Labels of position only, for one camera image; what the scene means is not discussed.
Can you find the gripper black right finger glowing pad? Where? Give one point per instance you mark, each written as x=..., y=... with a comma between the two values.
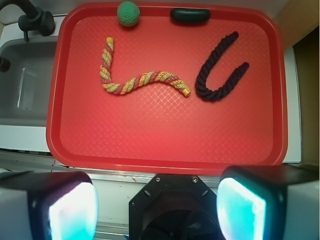
x=279, y=202

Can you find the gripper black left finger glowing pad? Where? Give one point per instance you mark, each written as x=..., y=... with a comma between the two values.
x=47, y=206

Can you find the grey sink basin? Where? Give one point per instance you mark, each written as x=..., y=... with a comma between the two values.
x=25, y=87

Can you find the red plastic tray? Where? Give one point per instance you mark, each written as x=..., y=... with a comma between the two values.
x=164, y=97

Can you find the black sink faucet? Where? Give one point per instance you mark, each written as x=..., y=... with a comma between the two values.
x=33, y=19

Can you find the dark green oblong object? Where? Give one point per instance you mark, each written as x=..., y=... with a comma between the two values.
x=190, y=15

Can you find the green textured ball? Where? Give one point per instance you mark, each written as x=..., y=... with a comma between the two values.
x=128, y=14

